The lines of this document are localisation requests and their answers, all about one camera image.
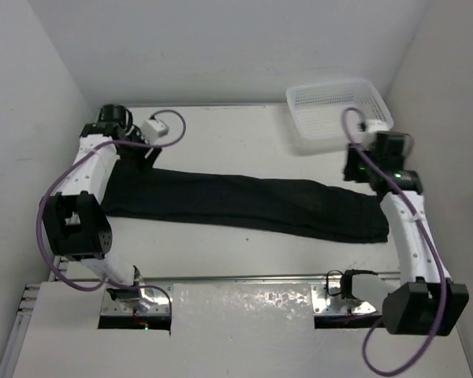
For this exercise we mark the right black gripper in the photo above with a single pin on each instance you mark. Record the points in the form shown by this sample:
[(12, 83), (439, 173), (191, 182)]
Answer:
[(349, 172)]

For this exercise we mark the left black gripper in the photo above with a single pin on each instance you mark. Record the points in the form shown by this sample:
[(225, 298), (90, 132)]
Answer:
[(146, 155)]

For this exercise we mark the black trousers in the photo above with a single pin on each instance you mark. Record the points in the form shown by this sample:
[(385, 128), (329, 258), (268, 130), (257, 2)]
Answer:
[(295, 207)]

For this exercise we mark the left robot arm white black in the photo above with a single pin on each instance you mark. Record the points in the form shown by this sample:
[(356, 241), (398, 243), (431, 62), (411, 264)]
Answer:
[(73, 219)]

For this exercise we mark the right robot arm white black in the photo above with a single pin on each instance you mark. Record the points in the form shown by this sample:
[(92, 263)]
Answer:
[(427, 298)]

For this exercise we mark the white plastic basket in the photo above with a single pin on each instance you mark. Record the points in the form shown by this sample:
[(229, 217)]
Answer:
[(316, 109)]

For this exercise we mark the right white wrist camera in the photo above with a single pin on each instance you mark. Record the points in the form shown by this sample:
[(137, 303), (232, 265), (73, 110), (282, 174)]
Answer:
[(369, 130)]

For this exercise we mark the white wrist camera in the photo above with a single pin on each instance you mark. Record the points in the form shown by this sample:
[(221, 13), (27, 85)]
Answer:
[(153, 129), (369, 130)]

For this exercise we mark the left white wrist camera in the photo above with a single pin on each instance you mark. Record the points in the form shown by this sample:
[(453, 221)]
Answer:
[(153, 129)]

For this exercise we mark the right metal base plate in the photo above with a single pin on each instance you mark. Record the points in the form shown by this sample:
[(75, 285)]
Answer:
[(326, 301)]

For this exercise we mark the metal base plate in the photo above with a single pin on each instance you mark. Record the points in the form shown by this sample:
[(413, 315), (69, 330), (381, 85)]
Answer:
[(152, 298), (326, 301)]

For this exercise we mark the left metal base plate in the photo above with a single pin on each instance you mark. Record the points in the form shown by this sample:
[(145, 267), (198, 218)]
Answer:
[(152, 298)]

